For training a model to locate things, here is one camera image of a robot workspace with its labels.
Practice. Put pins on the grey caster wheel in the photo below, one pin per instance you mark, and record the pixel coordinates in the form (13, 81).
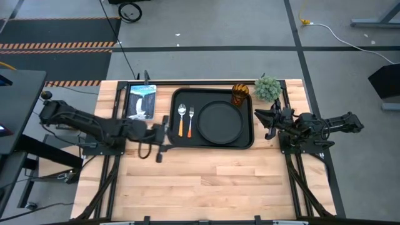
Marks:
(31, 205)

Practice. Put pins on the grey table leg frame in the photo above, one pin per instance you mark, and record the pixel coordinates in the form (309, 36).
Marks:
(378, 20)

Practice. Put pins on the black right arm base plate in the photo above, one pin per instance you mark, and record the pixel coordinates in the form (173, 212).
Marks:
(287, 147)

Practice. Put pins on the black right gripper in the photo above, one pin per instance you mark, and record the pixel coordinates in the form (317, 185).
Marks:
(282, 117)

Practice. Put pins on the waterfall picture book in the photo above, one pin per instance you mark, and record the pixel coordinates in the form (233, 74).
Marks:
(142, 101)

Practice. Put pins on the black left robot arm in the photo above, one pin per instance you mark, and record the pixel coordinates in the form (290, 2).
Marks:
(93, 125)

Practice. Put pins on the black desk top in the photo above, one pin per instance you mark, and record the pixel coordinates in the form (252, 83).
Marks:
(18, 106)

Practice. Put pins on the black round plate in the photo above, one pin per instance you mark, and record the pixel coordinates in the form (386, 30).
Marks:
(220, 122)

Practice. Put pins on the grey floor foot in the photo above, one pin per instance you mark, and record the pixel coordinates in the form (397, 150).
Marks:
(390, 107)

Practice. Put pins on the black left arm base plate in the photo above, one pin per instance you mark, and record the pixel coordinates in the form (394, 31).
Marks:
(93, 150)

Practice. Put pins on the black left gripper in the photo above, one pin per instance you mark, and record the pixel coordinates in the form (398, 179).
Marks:
(161, 134)

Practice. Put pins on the black rectangular tray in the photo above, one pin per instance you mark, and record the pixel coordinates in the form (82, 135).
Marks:
(212, 93)

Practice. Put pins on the black angular box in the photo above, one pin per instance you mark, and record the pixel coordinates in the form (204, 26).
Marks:
(386, 81)

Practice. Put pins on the black hazard-striped floor mat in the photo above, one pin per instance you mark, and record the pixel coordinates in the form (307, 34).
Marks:
(56, 62)

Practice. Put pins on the black desk leg frame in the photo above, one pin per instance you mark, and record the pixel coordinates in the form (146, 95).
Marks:
(47, 153)

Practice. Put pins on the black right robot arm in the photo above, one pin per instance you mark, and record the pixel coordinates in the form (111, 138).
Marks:
(337, 123)

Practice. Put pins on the black aluminium table frame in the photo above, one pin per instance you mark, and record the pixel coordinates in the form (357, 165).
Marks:
(297, 175)

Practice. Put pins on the small green potted plant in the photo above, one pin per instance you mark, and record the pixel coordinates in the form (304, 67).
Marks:
(267, 89)

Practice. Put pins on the amber glass cup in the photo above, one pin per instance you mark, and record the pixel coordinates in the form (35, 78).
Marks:
(239, 94)

